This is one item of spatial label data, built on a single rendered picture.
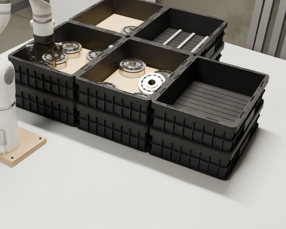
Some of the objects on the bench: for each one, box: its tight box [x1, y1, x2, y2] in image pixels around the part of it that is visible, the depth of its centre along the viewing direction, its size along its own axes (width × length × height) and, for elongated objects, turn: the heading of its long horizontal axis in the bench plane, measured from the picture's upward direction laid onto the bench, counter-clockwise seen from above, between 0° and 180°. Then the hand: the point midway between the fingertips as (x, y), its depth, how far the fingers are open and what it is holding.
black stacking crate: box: [15, 83, 79, 127], centre depth 208 cm, size 40×30×12 cm
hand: (45, 65), depth 197 cm, fingers open, 5 cm apart
